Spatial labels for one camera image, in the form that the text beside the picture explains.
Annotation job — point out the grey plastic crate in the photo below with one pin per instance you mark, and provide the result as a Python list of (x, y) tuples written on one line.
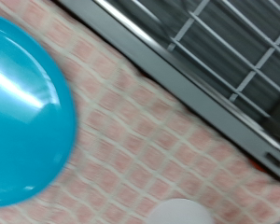
[(189, 90)]

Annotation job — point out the blue plate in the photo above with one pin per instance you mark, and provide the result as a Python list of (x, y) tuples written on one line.
[(25, 124)]

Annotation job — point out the grey drain tray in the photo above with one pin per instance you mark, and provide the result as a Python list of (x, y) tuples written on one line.
[(214, 46)]

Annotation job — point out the pink checked cloth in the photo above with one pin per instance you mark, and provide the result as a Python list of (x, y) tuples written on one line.
[(146, 149)]

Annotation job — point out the white mug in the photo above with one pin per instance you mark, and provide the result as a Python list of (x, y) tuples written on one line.
[(180, 213)]

